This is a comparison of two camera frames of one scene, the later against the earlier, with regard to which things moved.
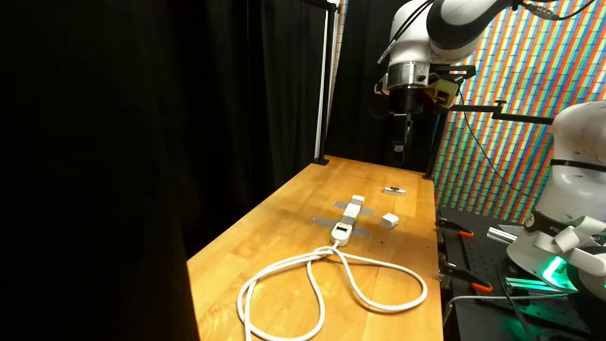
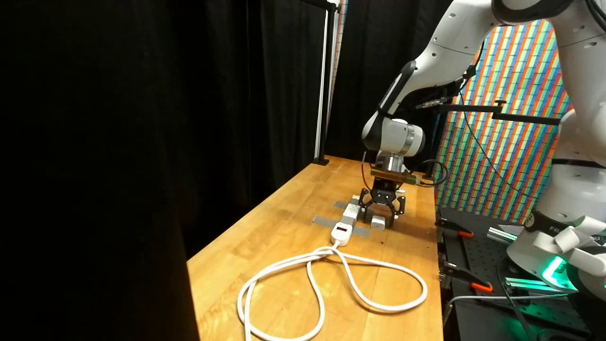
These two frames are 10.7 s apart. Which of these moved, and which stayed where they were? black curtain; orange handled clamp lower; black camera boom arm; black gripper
Moved: black gripper
Stayed: orange handled clamp lower; black camera boom arm; black curtain
